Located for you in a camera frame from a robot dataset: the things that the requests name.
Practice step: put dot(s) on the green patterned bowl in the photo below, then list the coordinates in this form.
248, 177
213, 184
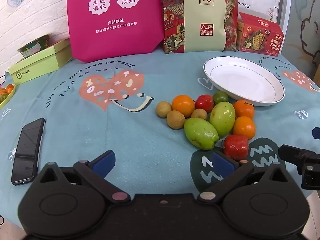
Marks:
32, 48

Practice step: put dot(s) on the orange mandarin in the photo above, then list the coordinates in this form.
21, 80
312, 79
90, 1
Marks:
183, 105
244, 127
244, 108

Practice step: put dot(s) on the black smartphone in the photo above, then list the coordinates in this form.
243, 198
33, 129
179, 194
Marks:
27, 150

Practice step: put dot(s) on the blue printed tablecloth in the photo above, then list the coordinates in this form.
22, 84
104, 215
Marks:
150, 135

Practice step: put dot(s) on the large green mango front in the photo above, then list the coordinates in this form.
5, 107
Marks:
201, 133

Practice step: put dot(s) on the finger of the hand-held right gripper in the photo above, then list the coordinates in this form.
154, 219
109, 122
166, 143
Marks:
317, 132
295, 155

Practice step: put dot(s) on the light green box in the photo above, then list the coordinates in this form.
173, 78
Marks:
37, 65

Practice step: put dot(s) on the red cracker box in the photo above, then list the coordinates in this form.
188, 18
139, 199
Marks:
260, 40

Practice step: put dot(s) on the white plate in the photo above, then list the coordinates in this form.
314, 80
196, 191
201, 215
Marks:
240, 80

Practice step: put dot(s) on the large green mango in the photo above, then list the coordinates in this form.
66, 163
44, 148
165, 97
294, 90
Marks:
222, 118
201, 133

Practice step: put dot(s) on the yellow tray with fruit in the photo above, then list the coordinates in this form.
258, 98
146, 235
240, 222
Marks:
12, 95

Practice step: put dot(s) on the red wax apple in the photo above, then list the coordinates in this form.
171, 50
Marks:
204, 103
235, 147

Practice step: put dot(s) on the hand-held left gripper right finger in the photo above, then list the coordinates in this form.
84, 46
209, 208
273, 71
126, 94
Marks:
221, 163

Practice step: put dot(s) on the red and green printed gift bag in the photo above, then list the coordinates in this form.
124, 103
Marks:
200, 37

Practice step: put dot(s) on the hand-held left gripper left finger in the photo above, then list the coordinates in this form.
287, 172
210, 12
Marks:
103, 163

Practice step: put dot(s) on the pink tote bag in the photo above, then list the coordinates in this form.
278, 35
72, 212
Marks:
112, 37

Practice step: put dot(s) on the small green mandarin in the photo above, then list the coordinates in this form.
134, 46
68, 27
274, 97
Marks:
220, 97

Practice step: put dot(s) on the large green mango back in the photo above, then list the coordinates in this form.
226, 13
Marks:
222, 118

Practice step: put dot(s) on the heap of small citrus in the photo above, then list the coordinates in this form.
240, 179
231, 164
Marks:
7, 90

